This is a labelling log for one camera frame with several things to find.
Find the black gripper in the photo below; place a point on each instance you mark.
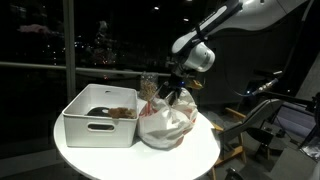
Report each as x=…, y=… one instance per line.
x=175, y=83

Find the white orange plastic bag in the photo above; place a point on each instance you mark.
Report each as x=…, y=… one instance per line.
x=163, y=126

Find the brown plush toy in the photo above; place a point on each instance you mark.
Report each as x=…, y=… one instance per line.
x=122, y=112

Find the black round object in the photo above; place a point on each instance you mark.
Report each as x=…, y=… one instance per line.
x=99, y=111

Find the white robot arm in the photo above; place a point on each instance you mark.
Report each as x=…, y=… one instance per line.
x=194, y=54

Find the clear bag of snacks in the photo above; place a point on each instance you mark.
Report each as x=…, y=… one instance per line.
x=148, y=85

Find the white plastic basket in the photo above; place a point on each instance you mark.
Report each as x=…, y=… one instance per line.
x=95, y=131

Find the wooden folding chair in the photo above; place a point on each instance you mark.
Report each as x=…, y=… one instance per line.
x=230, y=129

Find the window handrail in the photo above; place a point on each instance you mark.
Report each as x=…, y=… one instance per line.
x=77, y=69

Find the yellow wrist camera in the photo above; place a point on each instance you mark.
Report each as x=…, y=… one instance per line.
x=194, y=84

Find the window frame post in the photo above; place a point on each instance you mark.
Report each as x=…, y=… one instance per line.
x=68, y=11

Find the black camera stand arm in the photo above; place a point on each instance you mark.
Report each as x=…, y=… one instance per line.
x=311, y=105

